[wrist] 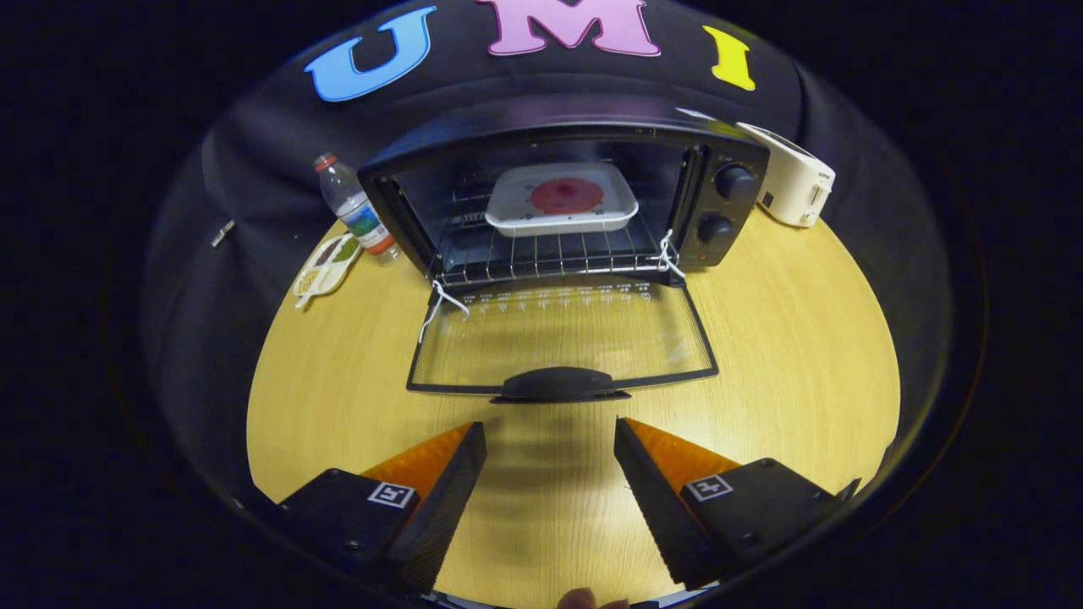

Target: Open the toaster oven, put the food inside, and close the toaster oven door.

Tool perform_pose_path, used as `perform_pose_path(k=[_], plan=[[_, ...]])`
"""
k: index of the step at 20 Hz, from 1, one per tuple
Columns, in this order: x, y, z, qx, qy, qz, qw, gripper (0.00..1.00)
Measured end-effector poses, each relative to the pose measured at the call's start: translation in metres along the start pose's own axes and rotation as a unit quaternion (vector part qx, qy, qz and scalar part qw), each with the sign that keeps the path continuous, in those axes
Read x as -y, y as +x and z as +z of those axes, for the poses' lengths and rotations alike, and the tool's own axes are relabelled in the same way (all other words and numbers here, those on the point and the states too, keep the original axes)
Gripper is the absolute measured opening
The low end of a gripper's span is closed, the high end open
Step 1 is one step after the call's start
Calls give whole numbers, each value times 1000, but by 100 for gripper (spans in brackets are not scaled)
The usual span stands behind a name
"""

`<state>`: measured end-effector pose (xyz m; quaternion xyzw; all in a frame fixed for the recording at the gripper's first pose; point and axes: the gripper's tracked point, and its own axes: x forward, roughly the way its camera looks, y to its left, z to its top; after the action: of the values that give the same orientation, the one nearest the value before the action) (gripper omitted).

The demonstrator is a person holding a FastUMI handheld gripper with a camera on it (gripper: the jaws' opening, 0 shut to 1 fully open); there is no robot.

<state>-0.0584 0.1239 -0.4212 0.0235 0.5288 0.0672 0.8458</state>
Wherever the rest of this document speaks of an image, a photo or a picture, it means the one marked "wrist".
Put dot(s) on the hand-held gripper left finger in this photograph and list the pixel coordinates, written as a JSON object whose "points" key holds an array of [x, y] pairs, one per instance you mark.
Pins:
{"points": [[444, 499]]}

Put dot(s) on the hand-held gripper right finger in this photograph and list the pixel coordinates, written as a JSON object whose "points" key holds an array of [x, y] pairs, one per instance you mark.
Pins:
{"points": [[656, 507]]}

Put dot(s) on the white square plate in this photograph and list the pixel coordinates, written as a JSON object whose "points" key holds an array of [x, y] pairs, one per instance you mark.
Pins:
{"points": [[512, 216]]}

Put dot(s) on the pink ham slice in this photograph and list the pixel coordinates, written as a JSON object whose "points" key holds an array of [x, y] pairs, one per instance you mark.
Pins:
{"points": [[567, 195]]}

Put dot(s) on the black toaster oven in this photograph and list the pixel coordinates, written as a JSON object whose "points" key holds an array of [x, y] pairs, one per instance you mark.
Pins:
{"points": [[728, 161]]}

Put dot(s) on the white pop-up toaster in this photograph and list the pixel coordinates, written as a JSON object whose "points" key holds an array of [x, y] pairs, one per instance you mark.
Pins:
{"points": [[791, 182]]}

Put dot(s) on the white divided snack dish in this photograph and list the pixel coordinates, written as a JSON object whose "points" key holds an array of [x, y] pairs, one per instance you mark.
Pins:
{"points": [[326, 269]]}

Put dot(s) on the clear plastic water bottle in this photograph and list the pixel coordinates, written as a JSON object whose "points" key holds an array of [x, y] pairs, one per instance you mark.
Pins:
{"points": [[351, 207]]}

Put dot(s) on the silver cloth clip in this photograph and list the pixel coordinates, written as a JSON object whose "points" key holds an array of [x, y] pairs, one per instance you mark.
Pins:
{"points": [[222, 233]]}

